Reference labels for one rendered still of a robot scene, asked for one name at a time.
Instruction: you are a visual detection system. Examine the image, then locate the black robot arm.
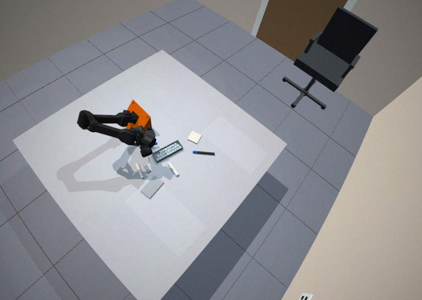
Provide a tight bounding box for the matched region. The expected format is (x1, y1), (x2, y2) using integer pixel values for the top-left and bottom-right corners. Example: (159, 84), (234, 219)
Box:
(77, 110), (156, 148)

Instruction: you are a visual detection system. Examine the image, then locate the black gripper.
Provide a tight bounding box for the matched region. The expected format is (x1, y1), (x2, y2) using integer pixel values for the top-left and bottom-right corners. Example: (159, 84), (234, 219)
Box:
(135, 125), (152, 157)

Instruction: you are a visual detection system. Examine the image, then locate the keyboard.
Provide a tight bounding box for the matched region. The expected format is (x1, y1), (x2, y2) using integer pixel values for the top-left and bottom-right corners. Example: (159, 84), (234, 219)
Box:
(152, 140), (183, 163)

